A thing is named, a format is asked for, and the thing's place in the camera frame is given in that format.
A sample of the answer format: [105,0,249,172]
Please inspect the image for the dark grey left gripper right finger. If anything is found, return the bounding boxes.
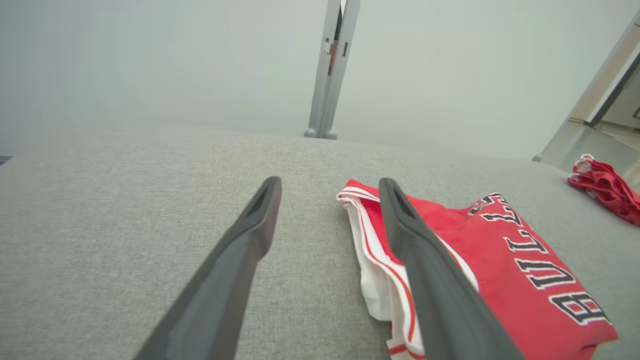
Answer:
[378,177,526,360]

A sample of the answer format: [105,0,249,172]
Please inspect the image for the grey door frame post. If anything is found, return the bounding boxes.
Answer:
[304,0,345,139]
[320,0,361,140]

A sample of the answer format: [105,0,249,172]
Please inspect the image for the red Bulls basketball jersey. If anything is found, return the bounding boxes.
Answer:
[336,179,619,360]

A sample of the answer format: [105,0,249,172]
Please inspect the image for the silver corner partition frame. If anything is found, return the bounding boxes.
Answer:
[532,7,640,191]

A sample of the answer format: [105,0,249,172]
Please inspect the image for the red white-striped basketball shorts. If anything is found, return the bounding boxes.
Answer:
[567,153,640,227]

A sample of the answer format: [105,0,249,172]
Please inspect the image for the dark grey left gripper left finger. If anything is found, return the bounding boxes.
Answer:
[132,176,283,360]

